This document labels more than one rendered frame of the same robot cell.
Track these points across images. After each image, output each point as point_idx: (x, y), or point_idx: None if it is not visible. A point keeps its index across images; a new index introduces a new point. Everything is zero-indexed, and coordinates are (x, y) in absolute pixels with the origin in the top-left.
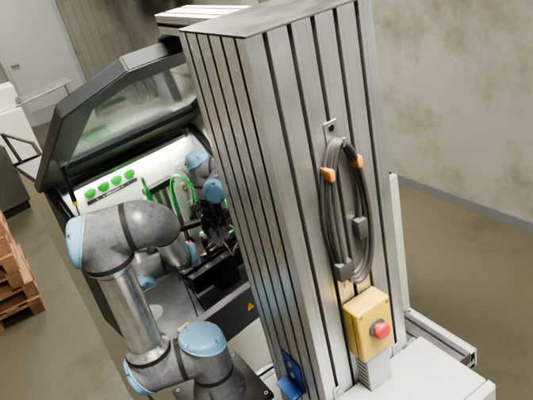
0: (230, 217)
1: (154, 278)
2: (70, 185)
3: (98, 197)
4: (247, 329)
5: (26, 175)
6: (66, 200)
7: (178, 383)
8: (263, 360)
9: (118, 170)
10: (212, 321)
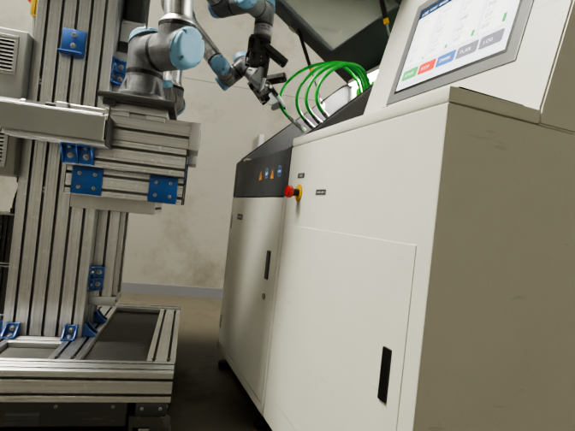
0: (250, 56)
1: (218, 78)
2: (304, 52)
3: None
4: (254, 199)
5: None
6: (350, 91)
7: None
8: (251, 251)
9: (370, 73)
10: (249, 166)
